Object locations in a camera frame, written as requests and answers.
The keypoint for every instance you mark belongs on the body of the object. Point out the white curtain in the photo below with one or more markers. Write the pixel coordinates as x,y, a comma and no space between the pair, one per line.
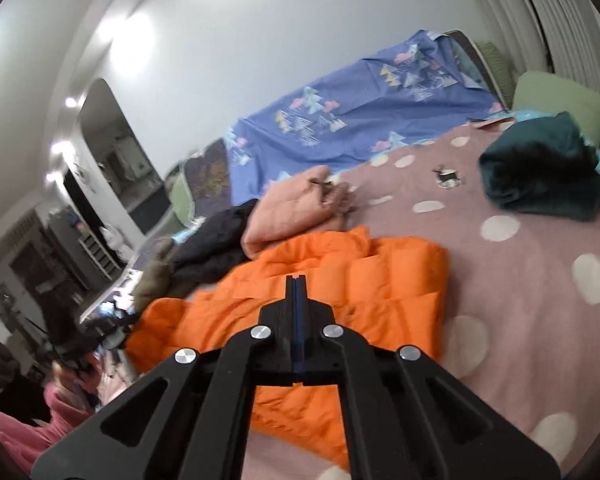
554,36

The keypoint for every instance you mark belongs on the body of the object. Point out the green headboard cushion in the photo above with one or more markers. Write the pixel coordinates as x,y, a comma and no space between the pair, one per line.
499,69

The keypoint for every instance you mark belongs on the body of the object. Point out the green pillow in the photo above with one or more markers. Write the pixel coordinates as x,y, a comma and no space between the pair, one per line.
550,94

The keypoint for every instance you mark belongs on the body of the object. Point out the orange puffer jacket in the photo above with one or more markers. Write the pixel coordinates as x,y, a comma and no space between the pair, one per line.
391,290

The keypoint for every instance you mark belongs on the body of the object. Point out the dark patterned quilt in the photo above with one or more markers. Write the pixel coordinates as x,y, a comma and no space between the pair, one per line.
208,180

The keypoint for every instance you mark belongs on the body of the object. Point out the black jacket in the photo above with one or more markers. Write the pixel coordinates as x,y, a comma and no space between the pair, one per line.
213,250

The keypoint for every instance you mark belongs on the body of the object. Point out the mauve polka dot bedspread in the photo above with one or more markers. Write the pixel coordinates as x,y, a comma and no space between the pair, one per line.
521,322

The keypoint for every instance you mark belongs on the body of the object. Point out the olive fleece garment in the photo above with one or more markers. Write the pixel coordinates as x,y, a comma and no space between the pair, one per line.
167,276

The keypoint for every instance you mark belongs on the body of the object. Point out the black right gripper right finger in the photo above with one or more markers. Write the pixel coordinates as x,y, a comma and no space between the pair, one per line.
403,414

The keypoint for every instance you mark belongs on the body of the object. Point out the dark green folded garment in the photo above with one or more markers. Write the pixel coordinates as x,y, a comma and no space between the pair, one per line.
542,166

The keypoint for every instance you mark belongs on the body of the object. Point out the blue tree print sheet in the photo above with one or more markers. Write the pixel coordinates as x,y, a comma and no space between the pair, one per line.
409,93

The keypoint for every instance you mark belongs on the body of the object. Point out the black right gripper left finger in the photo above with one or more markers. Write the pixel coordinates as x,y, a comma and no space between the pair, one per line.
188,418

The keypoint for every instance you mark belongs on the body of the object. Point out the arched wall mirror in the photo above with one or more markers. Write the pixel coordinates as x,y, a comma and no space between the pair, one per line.
120,158

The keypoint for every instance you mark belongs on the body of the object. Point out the pink folded garment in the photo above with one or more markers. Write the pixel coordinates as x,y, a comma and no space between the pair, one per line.
306,202

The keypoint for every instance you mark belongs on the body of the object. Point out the person in pink top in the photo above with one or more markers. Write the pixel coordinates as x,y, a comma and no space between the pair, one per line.
33,417

